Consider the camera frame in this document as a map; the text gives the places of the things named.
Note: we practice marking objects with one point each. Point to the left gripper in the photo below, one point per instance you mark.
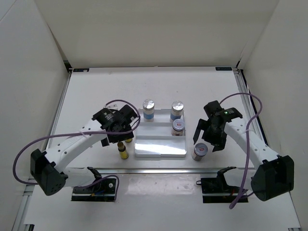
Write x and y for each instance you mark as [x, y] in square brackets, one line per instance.
[121, 137]

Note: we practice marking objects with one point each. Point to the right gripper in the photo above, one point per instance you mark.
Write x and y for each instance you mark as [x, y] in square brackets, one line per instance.
[219, 142]

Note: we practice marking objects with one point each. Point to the spice jar red label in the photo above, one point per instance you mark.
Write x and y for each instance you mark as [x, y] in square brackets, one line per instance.
[200, 150]
[178, 127]

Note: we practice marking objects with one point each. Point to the yellow small bottle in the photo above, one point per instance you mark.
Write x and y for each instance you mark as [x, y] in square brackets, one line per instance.
[128, 140]
[122, 150]

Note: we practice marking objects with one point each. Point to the blue-label bead jar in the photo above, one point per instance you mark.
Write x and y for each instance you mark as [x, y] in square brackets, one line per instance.
[176, 110]
[148, 110]

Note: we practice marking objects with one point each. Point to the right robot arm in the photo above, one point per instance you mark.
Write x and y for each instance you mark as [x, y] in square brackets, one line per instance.
[273, 174]

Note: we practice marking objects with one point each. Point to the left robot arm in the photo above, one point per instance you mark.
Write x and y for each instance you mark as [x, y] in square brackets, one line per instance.
[50, 167]

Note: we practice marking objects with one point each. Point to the white divided tray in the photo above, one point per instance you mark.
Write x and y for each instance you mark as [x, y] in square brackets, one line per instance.
[154, 139]

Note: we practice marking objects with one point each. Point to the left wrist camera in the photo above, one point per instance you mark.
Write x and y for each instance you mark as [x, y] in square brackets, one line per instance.
[112, 107]

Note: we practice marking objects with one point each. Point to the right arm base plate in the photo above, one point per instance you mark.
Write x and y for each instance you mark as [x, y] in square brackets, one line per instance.
[215, 189]

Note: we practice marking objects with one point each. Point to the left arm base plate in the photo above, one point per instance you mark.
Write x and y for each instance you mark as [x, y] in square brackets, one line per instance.
[103, 191]

